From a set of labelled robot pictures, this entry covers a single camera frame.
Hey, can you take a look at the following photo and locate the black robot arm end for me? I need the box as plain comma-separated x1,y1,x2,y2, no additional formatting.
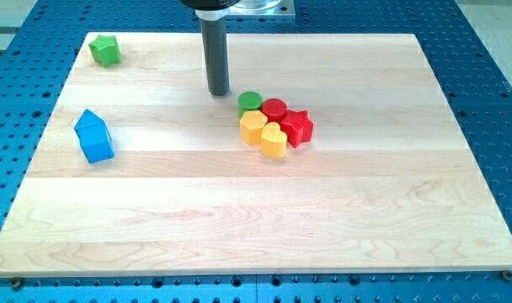
180,0,239,21

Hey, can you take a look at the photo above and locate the yellow heart block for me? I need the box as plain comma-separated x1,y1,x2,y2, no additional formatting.
260,122,288,158

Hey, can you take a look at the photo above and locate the yellow hexagon block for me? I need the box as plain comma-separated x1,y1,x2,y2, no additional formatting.
239,110,268,146

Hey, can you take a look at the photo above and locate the red cylinder block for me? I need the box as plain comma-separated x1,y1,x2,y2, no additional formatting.
261,98,287,123

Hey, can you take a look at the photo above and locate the red star block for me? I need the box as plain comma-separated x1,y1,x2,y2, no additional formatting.
280,109,314,148

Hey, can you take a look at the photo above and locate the green cylinder block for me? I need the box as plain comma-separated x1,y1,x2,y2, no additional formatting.
237,91,264,119

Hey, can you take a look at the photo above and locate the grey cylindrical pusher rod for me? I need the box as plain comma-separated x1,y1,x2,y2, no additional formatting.
200,19,229,96

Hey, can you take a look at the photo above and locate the light wooden board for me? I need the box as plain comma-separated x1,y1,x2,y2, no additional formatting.
0,33,512,277

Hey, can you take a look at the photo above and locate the silver metal mounting plate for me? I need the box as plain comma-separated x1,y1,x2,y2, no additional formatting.
229,0,296,19

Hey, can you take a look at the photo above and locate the blue pentagon house block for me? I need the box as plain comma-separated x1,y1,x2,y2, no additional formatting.
74,109,115,163

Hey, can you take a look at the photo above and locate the green star block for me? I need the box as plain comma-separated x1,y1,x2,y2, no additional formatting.
88,35,121,67

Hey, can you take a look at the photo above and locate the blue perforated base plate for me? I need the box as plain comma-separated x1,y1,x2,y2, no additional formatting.
0,0,512,302

